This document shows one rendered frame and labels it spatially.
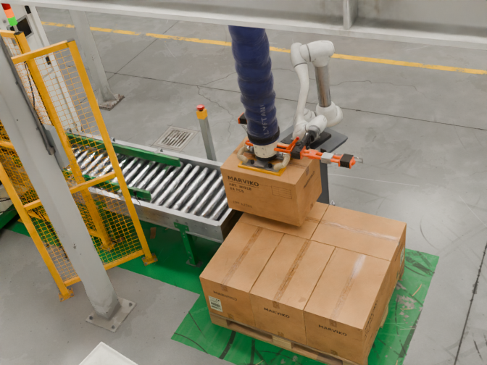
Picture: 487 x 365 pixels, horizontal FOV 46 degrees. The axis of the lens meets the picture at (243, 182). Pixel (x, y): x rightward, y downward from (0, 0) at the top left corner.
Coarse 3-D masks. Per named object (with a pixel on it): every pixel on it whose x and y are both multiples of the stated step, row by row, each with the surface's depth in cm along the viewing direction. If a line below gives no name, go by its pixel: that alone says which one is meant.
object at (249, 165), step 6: (240, 162) 411; (246, 162) 409; (252, 162) 405; (246, 168) 406; (252, 168) 404; (258, 168) 403; (264, 168) 401; (270, 168) 400; (270, 174) 398; (276, 174) 395
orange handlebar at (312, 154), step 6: (246, 144) 408; (252, 144) 406; (276, 150) 397; (282, 150) 395; (288, 150) 394; (306, 150) 391; (312, 150) 389; (306, 156) 388; (312, 156) 385; (318, 156) 383; (336, 156) 381; (336, 162) 378; (354, 162) 374
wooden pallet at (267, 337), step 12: (384, 312) 411; (228, 324) 434; (240, 324) 433; (252, 336) 424; (264, 336) 422; (276, 336) 408; (288, 348) 411; (300, 348) 410; (312, 348) 396; (324, 360) 401; (336, 360) 399; (348, 360) 384
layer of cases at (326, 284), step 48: (240, 240) 427; (288, 240) 420; (336, 240) 414; (384, 240) 408; (240, 288) 393; (288, 288) 387; (336, 288) 381; (384, 288) 393; (288, 336) 401; (336, 336) 373
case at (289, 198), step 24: (240, 144) 431; (240, 168) 409; (288, 168) 401; (312, 168) 408; (240, 192) 420; (264, 192) 407; (288, 192) 394; (312, 192) 419; (264, 216) 424; (288, 216) 410
